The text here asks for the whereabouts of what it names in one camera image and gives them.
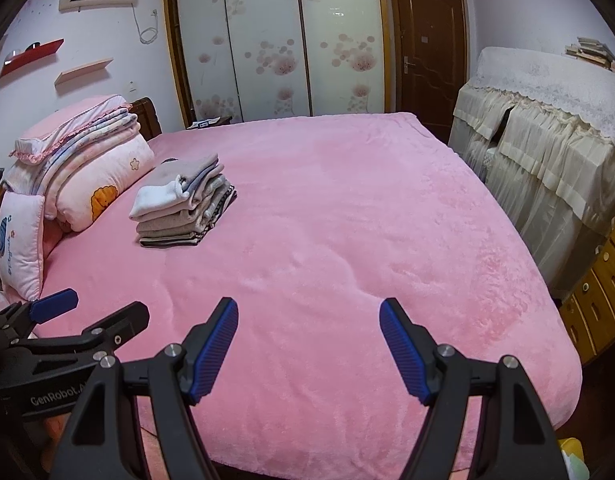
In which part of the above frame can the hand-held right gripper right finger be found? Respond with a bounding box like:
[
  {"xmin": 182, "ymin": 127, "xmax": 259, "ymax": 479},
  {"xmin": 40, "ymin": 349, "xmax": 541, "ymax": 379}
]
[{"xmin": 378, "ymin": 297, "xmax": 563, "ymax": 480}]

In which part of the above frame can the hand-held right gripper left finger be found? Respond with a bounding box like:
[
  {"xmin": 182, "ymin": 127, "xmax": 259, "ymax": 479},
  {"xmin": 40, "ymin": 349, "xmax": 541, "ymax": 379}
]
[{"xmin": 48, "ymin": 296, "xmax": 239, "ymax": 480}]

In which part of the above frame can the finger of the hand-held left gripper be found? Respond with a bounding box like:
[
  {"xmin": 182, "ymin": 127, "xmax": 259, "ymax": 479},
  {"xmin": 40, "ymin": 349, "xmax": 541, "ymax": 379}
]
[
  {"xmin": 18, "ymin": 301, "xmax": 151, "ymax": 362},
  {"xmin": 0, "ymin": 288, "xmax": 80, "ymax": 343}
]

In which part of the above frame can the colour-block knit sweater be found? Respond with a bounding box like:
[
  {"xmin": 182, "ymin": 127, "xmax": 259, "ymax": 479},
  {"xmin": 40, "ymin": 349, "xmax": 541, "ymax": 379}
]
[{"xmin": 129, "ymin": 152, "xmax": 226, "ymax": 222}]

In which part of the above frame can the stack of folded clothes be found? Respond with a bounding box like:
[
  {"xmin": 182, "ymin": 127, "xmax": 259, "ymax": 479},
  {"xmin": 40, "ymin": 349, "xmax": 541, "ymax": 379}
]
[{"xmin": 139, "ymin": 184, "xmax": 238, "ymax": 249}]

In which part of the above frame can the white and pink cushion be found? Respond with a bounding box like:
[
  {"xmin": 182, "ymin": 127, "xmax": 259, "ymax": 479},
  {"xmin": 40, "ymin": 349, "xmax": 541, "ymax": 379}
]
[{"xmin": 0, "ymin": 192, "xmax": 47, "ymax": 302}]

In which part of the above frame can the beige folded garment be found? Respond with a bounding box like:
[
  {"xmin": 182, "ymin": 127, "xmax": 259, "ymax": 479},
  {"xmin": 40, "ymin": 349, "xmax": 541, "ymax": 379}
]
[{"xmin": 136, "ymin": 195, "xmax": 233, "ymax": 241}]

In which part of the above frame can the folded quilt with orange print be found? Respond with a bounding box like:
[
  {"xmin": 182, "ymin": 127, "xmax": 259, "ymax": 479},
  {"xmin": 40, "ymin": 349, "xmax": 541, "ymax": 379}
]
[{"xmin": 55, "ymin": 135, "xmax": 156, "ymax": 233}]

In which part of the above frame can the pink fleece bed blanket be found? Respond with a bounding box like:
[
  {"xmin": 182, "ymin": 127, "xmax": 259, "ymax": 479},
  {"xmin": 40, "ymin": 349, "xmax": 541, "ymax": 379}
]
[{"xmin": 30, "ymin": 111, "xmax": 583, "ymax": 471}]

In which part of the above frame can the stack of pillows and quilts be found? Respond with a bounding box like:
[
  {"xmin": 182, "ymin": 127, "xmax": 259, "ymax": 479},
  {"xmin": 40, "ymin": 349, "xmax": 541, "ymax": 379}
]
[{"xmin": 2, "ymin": 110, "xmax": 141, "ymax": 221}]

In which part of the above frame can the yellow plastic stool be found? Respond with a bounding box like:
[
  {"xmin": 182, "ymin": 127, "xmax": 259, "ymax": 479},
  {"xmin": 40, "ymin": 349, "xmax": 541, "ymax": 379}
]
[{"xmin": 557, "ymin": 437, "xmax": 591, "ymax": 480}]

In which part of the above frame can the wooden drawer dresser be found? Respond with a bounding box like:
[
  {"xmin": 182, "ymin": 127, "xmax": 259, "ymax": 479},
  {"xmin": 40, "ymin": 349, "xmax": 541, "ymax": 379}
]
[{"xmin": 557, "ymin": 200, "xmax": 615, "ymax": 368}]

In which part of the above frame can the wooden bed headboard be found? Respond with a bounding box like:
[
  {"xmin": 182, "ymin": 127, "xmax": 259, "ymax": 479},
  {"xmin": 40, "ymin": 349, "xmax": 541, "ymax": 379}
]
[{"xmin": 130, "ymin": 97, "xmax": 163, "ymax": 141}]

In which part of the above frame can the lace covered piano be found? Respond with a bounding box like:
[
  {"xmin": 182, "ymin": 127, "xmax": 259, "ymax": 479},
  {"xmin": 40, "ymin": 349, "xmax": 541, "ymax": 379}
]
[{"xmin": 447, "ymin": 46, "xmax": 615, "ymax": 291}]

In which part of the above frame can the brown wooden door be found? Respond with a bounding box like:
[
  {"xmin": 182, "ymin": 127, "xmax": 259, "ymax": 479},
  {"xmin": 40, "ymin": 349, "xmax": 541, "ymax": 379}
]
[{"xmin": 387, "ymin": 0, "xmax": 468, "ymax": 143}]

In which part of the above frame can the floral sliding door wardrobe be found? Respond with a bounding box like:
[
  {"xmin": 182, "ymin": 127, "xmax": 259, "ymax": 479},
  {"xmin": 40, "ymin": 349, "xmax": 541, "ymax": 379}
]
[{"xmin": 162, "ymin": 0, "xmax": 392, "ymax": 131}]

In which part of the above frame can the stack of books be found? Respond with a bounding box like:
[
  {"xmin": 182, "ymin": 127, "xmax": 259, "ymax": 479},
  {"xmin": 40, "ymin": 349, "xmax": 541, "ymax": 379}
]
[{"xmin": 565, "ymin": 36, "xmax": 615, "ymax": 73}]

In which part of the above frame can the light wooden wall shelf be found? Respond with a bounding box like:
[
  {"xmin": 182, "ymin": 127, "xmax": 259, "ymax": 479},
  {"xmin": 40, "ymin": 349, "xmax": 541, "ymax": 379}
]
[{"xmin": 55, "ymin": 58, "xmax": 113, "ymax": 86}]

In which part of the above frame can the red wall shelf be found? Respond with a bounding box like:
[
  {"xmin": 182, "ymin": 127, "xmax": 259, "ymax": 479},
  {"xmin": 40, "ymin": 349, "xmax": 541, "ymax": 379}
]
[{"xmin": 0, "ymin": 38, "xmax": 65, "ymax": 79}]

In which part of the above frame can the white power cord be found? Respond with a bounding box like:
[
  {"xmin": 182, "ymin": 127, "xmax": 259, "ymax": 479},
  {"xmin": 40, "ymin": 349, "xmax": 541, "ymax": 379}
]
[{"xmin": 132, "ymin": 5, "xmax": 161, "ymax": 45}]

